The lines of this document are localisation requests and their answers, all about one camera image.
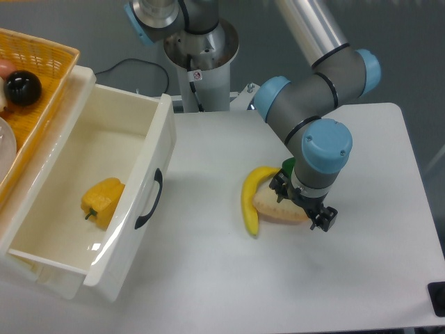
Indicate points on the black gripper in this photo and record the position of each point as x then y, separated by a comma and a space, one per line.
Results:
290, 188

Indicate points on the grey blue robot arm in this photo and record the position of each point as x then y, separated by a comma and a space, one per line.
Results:
297, 113

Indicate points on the toy bread slice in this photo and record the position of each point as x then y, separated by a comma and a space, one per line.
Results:
285, 211

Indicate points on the green toy bell pepper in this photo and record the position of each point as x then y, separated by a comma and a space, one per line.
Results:
288, 166

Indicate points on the yellow toy banana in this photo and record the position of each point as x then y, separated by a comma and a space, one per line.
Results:
250, 185

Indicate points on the black corner object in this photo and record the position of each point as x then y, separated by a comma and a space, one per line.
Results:
436, 291

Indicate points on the yellow toy bell pepper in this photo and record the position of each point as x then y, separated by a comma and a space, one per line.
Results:
100, 201

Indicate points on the orange woven basket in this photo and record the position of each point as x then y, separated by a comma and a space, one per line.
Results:
52, 63

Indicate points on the clear plastic container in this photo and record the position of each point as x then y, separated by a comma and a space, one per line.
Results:
8, 147

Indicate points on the black toy ball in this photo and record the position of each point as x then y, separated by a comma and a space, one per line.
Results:
22, 88

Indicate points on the pink toy fruit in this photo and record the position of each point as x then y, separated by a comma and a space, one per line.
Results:
6, 68

